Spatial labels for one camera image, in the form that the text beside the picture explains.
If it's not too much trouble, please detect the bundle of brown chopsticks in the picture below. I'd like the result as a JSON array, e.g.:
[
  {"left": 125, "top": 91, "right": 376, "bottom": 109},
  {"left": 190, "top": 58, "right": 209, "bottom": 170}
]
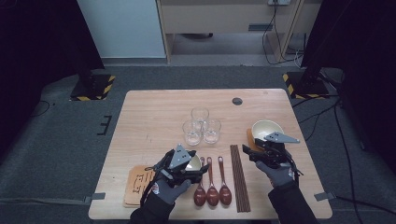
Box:
[{"left": 229, "top": 144, "right": 251, "bottom": 214}]

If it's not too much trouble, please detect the left hand-held gripper cable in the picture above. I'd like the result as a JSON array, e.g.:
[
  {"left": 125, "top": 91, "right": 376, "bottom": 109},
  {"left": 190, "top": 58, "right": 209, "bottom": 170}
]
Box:
[{"left": 139, "top": 166, "right": 166, "bottom": 207}]

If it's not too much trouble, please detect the cream ceramic bowl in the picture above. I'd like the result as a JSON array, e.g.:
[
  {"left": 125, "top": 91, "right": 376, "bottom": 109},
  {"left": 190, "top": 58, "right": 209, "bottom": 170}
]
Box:
[
  {"left": 251, "top": 119, "right": 285, "bottom": 143},
  {"left": 186, "top": 153, "right": 203, "bottom": 173}
]

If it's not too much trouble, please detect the black curtain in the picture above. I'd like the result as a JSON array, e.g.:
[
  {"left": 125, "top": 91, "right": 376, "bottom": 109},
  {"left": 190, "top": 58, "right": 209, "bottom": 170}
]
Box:
[
  {"left": 300, "top": 0, "right": 396, "bottom": 175},
  {"left": 0, "top": 0, "right": 106, "bottom": 157}
]

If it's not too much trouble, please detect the black power cable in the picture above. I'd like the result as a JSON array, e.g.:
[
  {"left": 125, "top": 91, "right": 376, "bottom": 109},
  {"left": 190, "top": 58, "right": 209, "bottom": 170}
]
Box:
[{"left": 261, "top": 0, "right": 302, "bottom": 66}]

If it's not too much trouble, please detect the black stand with striped base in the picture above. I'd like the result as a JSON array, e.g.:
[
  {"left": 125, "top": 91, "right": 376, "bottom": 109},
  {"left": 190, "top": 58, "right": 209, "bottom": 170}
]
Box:
[
  {"left": 69, "top": 59, "right": 117, "bottom": 102},
  {"left": 282, "top": 62, "right": 331, "bottom": 100}
]

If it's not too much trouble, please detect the beige wooden desk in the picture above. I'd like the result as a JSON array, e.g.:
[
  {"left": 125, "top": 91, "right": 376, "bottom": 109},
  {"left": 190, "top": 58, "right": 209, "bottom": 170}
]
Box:
[{"left": 155, "top": 0, "right": 321, "bottom": 63}]

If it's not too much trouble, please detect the grey tape piece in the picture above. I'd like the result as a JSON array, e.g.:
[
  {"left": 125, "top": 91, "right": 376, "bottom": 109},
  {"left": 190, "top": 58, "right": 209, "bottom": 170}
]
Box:
[
  {"left": 83, "top": 192, "right": 106, "bottom": 204},
  {"left": 314, "top": 191, "right": 337, "bottom": 202}
]

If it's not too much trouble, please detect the reddish brown wooden spoon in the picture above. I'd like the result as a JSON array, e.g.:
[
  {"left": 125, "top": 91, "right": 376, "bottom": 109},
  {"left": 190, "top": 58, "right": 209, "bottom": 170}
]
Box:
[
  {"left": 218, "top": 156, "right": 233, "bottom": 206},
  {"left": 193, "top": 156, "right": 207, "bottom": 207},
  {"left": 205, "top": 156, "right": 220, "bottom": 207}
]

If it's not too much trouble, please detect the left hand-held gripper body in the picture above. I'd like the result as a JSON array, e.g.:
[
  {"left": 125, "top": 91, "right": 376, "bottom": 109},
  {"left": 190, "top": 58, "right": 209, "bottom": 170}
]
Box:
[{"left": 154, "top": 143, "right": 204, "bottom": 185}]

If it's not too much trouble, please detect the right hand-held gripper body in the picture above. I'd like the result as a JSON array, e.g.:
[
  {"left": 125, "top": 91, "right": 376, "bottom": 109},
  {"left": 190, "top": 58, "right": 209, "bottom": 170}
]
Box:
[{"left": 255, "top": 131, "right": 302, "bottom": 170}]

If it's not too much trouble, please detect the clear drinking glass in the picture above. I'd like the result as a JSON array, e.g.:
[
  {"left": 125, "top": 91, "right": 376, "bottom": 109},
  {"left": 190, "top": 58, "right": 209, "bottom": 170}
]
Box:
[
  {"left": 182, "top": 119, "right": 204, "bottom": 147},
  {"left": 203, "top": 118, "right": 222, "bottom": 145},
  {"left": 191, "top": 106, "right": 210, "bottom": 125}
]

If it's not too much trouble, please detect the person's left hand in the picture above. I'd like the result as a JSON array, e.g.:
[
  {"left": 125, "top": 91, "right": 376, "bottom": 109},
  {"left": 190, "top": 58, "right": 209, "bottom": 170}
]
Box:
[{"left": 151, "top": 176, "right": 193, "bottom": 206}]

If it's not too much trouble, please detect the grey drawer handle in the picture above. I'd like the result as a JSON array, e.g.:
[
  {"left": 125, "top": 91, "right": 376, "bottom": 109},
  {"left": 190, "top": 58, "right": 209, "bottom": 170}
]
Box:
[{"left": 247, "top": 23, "right": 274, "bottom": 32}]

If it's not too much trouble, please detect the thin black floor cable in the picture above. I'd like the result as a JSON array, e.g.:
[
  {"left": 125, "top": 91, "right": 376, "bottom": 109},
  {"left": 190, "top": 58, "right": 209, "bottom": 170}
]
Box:
[{"left": 29, "top": 100, "right": 51, "bottom": 119}]

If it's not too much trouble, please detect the white cabinet panel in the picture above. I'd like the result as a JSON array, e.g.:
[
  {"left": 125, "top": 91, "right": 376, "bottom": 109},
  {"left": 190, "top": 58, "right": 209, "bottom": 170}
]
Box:
[{"left": 77, "top": 0, "right": 166, "bottom": 59}]

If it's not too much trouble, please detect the long black floor cable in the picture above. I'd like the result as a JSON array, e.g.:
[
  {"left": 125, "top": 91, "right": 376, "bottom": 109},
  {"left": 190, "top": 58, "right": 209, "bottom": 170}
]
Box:
[{"left": 333, "top": 105, "right": 364, "bottom": 224}]

